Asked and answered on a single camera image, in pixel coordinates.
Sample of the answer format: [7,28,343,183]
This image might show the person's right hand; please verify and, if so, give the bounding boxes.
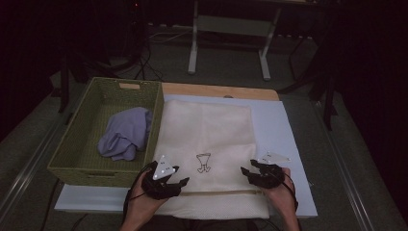
[264,167,299,219]

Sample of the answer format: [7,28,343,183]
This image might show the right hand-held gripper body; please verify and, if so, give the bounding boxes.
[251,151,292,190]

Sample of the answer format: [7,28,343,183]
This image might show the pale blue board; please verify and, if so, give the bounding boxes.
[54,93,319,219]

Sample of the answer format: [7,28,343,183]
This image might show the thin black cable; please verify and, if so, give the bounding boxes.
[39,179,61,231]

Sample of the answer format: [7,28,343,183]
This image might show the left hand-held gripper cable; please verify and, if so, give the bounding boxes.
[122,162,158,222]

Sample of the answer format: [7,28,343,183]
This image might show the hand-held gripper cable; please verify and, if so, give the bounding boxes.
[122,162,158,222]
[272,172,299,213]

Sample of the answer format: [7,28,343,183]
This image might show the white floor cable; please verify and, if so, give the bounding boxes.
[148,30,193,44]

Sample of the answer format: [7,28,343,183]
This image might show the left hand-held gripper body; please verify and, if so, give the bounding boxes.
[140,154,181,200]

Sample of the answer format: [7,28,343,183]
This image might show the purple cloth garment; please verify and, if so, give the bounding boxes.
[96,106,154,162]

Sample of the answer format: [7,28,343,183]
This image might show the metal floor rail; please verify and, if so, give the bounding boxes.
[312,100,376,231]
[0,92,85,222]

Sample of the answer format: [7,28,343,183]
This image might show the person's dark clothed lap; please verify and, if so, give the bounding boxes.
[148,218,283,231]

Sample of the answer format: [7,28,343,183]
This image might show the white metal desk frame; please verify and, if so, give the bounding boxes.
[187,0,283,81]

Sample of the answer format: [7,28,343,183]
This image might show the cream mesh laundry bag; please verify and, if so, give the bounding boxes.
[153,99,271,220]

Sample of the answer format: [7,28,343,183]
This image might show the black floor cables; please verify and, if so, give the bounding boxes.
[134,41,165,81]

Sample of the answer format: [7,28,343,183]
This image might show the person's left hand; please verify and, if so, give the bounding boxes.
[123,174,167,225]

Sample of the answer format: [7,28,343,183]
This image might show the right hand-held gripper cable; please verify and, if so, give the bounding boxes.
[272,172,299,213]

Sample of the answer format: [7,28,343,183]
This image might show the black stand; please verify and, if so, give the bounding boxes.
[277,13,341,131]
[57,47,142,114]

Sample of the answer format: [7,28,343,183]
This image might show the green woven basket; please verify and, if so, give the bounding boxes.
[47,76,166,189]

